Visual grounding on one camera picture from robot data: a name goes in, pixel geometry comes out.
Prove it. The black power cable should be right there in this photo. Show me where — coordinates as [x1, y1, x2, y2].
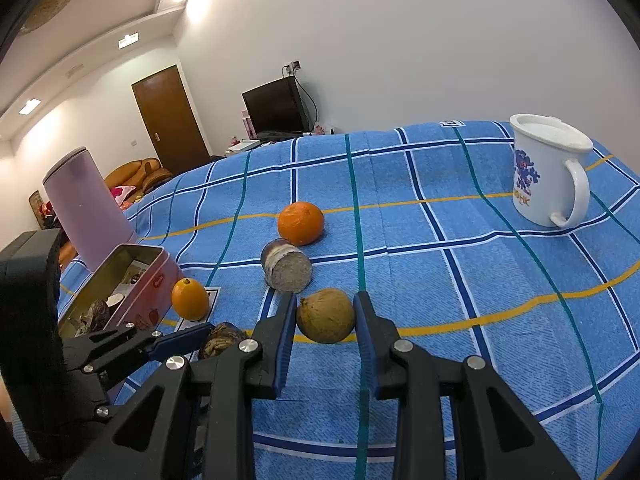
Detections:
[295, 72, 319, 124]

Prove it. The small orange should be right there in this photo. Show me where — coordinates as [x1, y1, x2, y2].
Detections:
[171, 278, 210, 321]

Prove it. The small tan round fruit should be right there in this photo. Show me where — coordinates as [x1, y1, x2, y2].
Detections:
[296, 288, 357, 345]

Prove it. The pink metal tin box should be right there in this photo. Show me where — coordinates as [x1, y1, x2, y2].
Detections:
[57, 243, 186, 338]

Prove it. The white mug blue print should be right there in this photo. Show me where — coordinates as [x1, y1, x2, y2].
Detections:
[509, 113, 594, 228]

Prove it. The thick purple sugarcane piece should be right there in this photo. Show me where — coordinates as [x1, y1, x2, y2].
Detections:
[261, 238, 313, 293]

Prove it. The brown taro corm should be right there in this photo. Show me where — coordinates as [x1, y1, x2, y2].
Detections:
[198, 322, 249, 361]

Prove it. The large round orange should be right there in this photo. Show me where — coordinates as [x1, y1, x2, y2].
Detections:
[278, 202, 325, 247]

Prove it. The black flat television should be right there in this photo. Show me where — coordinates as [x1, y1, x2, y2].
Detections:
[241, 76, 311, 136]

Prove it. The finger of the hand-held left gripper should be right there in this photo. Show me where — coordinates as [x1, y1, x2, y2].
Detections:
[62, 322, 212, 368]
[80, 352, 168, 406]

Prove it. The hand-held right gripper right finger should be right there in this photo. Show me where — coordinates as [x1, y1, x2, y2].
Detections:
[352, 290, 583, 480]

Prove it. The blue plaid blanket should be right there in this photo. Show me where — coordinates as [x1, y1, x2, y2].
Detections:
[55, 120, 640, 480]

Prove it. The brown wooden door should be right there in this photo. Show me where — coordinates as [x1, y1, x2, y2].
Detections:
[131, 65, 211, 173]

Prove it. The orange leather sofa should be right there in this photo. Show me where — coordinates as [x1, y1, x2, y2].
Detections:
[104, 158, 174, 197]

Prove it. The pink electric kettle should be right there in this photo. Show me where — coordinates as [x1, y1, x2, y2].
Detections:
[42, 146, 137, 272]

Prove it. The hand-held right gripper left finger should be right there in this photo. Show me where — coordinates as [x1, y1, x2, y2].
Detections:
[62, 291, 299, 480]

